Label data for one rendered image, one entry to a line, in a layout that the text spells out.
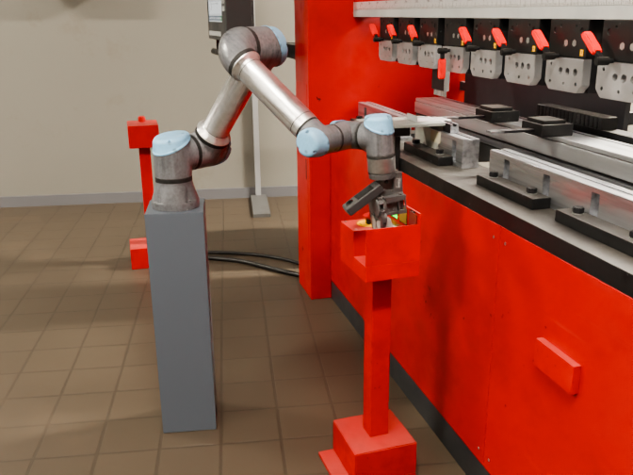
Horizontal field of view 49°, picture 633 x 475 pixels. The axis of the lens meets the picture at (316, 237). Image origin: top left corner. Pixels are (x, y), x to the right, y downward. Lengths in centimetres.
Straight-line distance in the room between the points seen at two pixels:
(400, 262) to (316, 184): 145
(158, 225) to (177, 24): 323
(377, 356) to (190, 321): 63
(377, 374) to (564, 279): 72
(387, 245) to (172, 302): 77
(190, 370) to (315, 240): 122
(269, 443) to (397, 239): 89
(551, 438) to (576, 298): 38
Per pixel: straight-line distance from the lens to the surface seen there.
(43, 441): 262
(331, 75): 327
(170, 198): 222
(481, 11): 219
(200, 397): 246
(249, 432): 250
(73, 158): 553
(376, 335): 208
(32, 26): 547
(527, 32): 197
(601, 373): 161
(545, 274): 172
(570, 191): 183
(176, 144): 220
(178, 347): 237
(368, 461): 220
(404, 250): 193
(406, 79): 340
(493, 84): 323
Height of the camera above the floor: 136
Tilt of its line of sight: 18 degrees down
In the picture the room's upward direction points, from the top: 1 degrees counter-clockwise
